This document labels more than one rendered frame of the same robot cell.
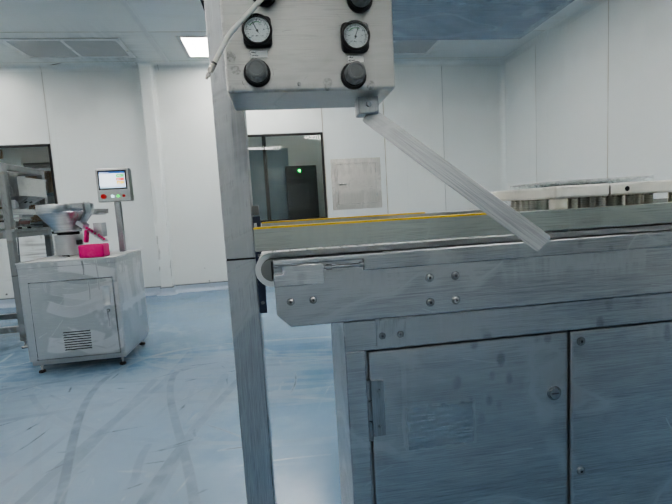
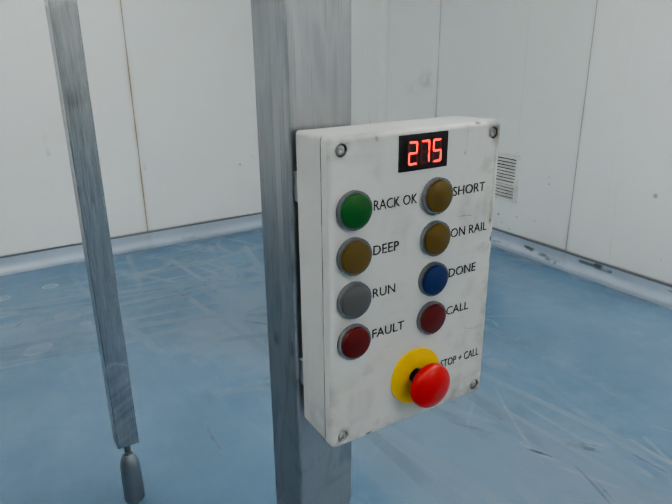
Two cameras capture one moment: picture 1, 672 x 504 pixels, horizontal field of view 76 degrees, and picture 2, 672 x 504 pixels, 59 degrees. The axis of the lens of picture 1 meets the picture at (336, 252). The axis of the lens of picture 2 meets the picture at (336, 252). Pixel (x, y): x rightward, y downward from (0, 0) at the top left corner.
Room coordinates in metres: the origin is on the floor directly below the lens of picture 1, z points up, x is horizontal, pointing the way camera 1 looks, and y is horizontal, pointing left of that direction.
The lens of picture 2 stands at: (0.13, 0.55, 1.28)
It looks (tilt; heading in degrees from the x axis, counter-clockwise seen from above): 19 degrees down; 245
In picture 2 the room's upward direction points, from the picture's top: 1 degrees counter-clockwise
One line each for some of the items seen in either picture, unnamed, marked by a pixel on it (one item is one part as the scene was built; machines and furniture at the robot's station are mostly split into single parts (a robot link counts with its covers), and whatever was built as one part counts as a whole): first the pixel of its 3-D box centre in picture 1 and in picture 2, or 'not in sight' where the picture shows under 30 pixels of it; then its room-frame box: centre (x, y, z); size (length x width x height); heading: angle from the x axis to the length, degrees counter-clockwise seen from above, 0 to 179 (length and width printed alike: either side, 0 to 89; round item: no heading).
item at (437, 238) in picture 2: not in sight; (436, 239); (-0.14, 0.16, 1.12); 0.03 x 0.01 x 0.03; 7
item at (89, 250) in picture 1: (94, 250); not in sight; (2.93, 1.64, 0.80); 0.16 x 0.12 x 0.09; 98
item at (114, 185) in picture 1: (117, 210); not in sight; (3.27, 1.63, 1.07); 0.23 x 0.10 x 0.62; 98
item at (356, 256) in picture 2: not in sight; (355, 257); (-0.06, 0.17, 1.12); 0.03 x 0.01 x 0.03; 7
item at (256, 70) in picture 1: (256, 65); not in sight; (0.55, 0.08, 1.18); 0.03 x 0.02 x 0.04; 97
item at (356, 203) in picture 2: not in sight; (355, 211); (-0.06, 0.17, 1.16); 0.03 x 0.01 x 0.03; 7
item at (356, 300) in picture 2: not in sight; (355, 301); (-0.06, 0.17, 1.09); 0.03 x 0.01 x 0.03; 7
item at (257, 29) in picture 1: (257, 30); not in sight; (0.56, 0.08, 1.23); 0.04 x 0.01 x 0.04; 97
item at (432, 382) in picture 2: not in sight; (419, 378); (-0.13, 0.17, 1.00); 0.04 x 0.04 x 0.04; 7
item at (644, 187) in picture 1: (575, 191); not in sight; (0.81, -0.45, 1.01); 0.25 x 0.24 x 0.02; 7
